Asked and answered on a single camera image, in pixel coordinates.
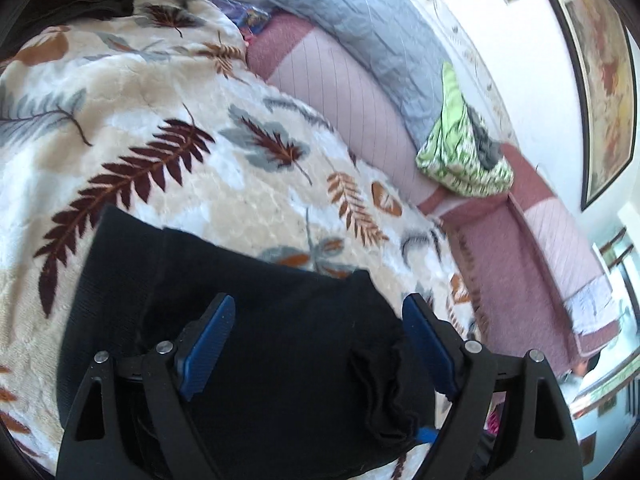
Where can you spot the colourful printed cloth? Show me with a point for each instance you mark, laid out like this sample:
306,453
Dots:
250,17

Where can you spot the pink striped quilt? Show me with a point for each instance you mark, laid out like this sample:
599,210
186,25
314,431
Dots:
350,110

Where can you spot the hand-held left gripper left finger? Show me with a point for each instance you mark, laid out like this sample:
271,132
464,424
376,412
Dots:
212,332

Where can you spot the black pants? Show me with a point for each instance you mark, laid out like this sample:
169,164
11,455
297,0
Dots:
280,360

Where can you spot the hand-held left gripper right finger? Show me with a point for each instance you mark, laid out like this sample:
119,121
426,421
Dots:
425,335

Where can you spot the green patterned cloth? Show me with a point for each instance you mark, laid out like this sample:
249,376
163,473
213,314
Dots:
465,150

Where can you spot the leaf print blanket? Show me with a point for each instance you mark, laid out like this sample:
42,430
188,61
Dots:
175,160

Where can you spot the grey quilted pillow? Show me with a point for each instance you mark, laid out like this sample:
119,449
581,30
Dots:
370,35

